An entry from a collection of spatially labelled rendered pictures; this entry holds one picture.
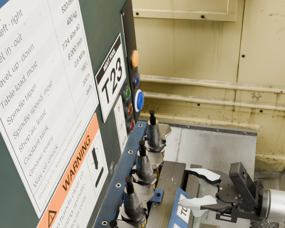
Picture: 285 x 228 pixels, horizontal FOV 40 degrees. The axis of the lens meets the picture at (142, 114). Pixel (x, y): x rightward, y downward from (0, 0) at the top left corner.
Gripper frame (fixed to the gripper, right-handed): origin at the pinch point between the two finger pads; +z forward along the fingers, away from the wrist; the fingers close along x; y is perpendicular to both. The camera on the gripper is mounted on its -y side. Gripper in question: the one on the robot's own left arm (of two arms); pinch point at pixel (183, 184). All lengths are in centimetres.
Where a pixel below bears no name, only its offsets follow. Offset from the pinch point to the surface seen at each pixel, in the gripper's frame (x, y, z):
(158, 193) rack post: 16.8, 28.4, 10.7
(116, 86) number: -22, -47, 6
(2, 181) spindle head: -46, -56, 7
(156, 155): 6.4, -1.8, 8.5
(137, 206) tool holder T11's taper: -12.1, -5.1, 8.6
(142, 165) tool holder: -1.6, -6.6, 10.0
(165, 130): 16.4, -1.8, 8.1
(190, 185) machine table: 23.3, 29.6, 0.9
